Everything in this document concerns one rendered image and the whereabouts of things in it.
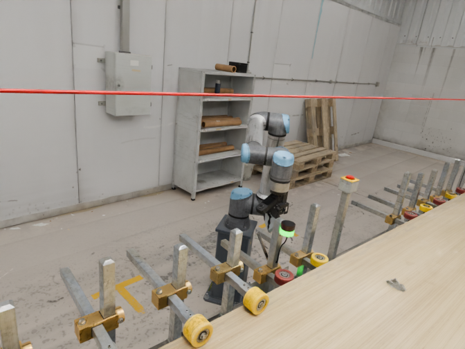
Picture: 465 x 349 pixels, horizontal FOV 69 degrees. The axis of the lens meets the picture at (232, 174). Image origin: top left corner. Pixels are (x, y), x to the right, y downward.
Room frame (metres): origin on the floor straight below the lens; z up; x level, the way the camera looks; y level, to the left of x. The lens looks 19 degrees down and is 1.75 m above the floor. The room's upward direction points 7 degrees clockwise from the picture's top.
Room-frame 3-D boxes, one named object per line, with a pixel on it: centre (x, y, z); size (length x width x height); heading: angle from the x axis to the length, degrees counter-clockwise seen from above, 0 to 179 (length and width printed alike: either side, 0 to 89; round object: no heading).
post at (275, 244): (1.33, -0.23, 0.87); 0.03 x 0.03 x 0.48; 42
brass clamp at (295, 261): (1.48, -0.40, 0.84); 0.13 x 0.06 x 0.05; 132
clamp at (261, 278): (1.31, -0.21, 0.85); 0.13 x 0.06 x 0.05; 132
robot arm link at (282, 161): (1.42, -0.21, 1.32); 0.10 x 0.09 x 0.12; 177
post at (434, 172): (2.50, -1.52, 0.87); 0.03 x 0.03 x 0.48; 42
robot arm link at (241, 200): (2.20, -0.09, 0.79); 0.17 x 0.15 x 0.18; 87
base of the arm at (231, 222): (2.20, -0.08, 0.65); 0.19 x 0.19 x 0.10
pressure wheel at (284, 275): (1.22, -0.27, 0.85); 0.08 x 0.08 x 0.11
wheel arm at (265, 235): (1.54, -0.32, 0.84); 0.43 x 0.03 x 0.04; 42
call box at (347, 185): (1.67, -0.60, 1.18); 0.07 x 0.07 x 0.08; 42
